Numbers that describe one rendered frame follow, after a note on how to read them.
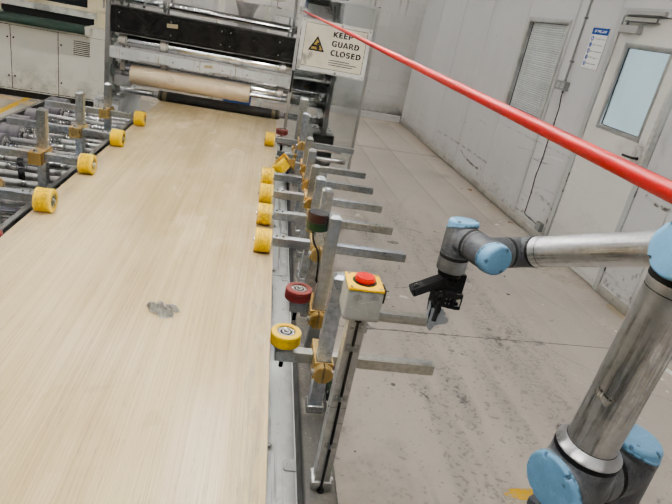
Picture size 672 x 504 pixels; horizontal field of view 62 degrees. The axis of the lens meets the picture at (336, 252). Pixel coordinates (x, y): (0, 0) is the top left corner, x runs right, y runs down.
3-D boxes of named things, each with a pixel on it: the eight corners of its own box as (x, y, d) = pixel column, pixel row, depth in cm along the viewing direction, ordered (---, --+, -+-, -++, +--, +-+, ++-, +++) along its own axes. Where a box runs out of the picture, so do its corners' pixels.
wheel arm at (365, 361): (428, 371, 158) (432, 358, 156) (431, 378, 155) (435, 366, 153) (273, 356, 151) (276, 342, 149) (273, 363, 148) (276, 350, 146)
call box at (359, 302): (371, 308, 115) (379, 274, 112) (377, 326, 109) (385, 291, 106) (338, 304, 114) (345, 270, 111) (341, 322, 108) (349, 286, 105)
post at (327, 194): (309, 315, 200) (333, 187, 181) (310, 320, 197) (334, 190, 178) (299, 314, 200) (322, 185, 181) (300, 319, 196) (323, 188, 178)
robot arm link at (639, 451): (653, 501, 143) (682, 447, 136) (609, 517, 135) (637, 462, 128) (604, 457, 155) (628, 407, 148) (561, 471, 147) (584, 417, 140)
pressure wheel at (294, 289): (306, 314, 178) (311, 281, 174) (307, 327, 171) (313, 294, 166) (280, 311, 177) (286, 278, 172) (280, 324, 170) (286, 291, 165)
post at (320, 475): (328, 475, 131) (367, 308, 113) (330, 492, 126) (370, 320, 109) (309, 474, 130) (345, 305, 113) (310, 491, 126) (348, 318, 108)
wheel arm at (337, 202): (379, 210, 244) (381, 202, 243) (381, 213, 241) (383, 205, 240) (264, 194, 237) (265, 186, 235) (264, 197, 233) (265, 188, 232)
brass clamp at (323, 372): (329, 355, 156) (332, 339, 155) (333, 385, 144) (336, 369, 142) (307, 353, 156) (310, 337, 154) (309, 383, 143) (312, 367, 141)
